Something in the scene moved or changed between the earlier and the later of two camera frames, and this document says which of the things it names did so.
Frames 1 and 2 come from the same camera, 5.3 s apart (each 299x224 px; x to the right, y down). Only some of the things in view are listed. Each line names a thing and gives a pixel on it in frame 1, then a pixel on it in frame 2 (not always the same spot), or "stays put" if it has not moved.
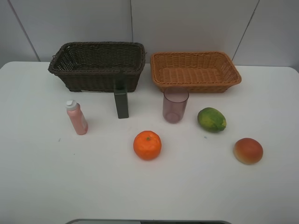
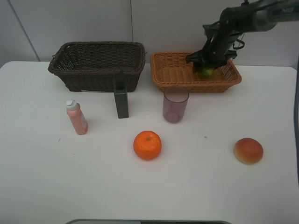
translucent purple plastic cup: x=174 y=104 stays put
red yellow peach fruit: x=248 y=150 stays put
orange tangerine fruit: x=147 y=145 stays put
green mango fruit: x=211 y=120 -> x=207 y=72
